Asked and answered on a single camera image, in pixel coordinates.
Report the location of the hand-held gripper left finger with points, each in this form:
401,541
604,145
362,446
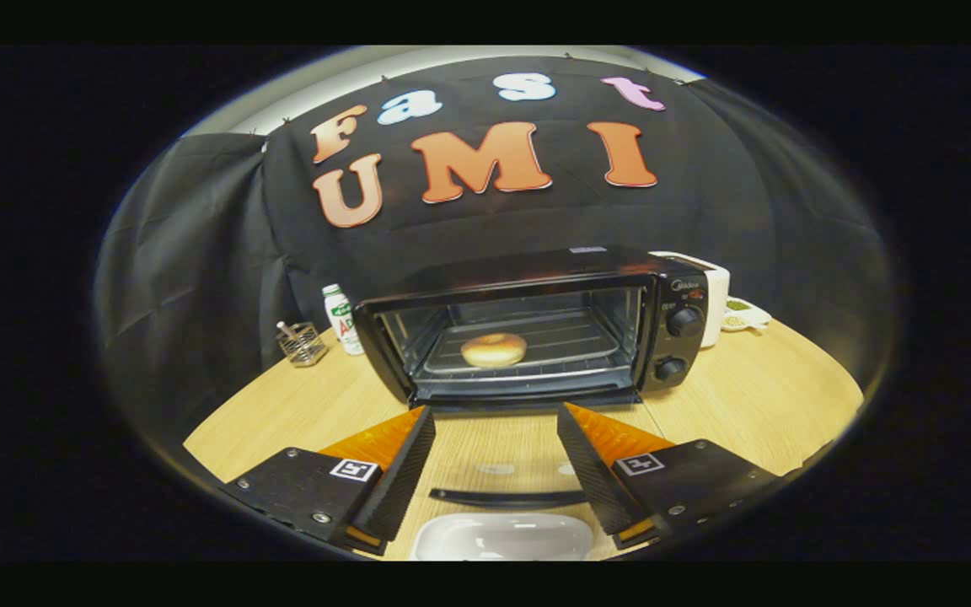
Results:
405,480

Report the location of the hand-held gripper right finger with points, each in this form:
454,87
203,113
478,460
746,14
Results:
591,480

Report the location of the brown bagel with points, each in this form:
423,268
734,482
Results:
494,350

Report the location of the black toaster oven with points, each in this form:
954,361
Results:
683,291

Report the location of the metal oven rack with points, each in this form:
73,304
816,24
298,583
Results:
574,341

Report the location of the white oval dish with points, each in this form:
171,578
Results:
502,539

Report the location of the white bottle green label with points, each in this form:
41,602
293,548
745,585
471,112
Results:
342,324

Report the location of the metal utensil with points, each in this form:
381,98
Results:
285,329

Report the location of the white appliance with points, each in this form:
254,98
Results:
717,295

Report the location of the small white condiment dish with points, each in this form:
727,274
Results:
747,319

